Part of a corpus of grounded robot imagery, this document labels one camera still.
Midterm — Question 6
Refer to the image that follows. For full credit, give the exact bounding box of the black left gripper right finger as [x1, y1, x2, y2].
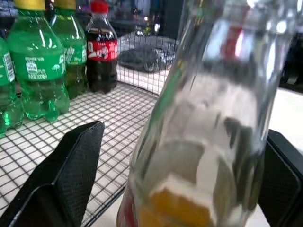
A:
[258, 129, 303, 227]

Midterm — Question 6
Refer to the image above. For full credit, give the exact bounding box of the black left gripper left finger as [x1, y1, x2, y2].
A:
[0, 121, 105, 227]

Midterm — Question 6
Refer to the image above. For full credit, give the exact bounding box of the clear glass bottle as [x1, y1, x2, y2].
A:
[116, 0, 299, 227]

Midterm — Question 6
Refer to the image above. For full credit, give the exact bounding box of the green plastic soda bottle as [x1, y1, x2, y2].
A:
[49, 0, 89, 100]
[0, 35, 24, 138]
[7, 0, 71, 122]

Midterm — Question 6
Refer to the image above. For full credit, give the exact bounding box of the dark cola bottle red label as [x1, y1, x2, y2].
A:
[85, 0, 119, 94]

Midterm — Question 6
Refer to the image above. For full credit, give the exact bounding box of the dark grey crumpled cloth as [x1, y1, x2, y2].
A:
[118, 35, 182, 73]

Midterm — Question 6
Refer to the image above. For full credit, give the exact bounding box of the white wire rack shelf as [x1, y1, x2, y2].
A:
[0, 33, 183, 227]

